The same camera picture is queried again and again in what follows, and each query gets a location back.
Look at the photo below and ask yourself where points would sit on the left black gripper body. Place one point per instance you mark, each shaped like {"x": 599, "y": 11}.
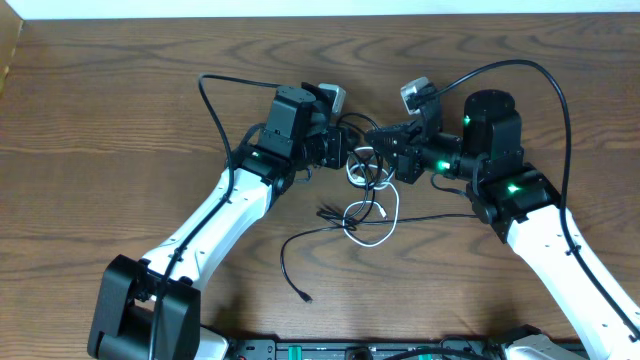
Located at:
{"x": 329, "y": 149}

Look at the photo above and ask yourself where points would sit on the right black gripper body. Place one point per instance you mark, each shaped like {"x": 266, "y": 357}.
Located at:
{"x": 415, "y": 153}

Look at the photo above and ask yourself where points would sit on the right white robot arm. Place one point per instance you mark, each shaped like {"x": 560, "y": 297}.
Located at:
{"x": 521, "y": 206}

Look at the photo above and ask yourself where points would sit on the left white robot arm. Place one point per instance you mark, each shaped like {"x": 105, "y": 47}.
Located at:
{"x": 150, "y": 308}

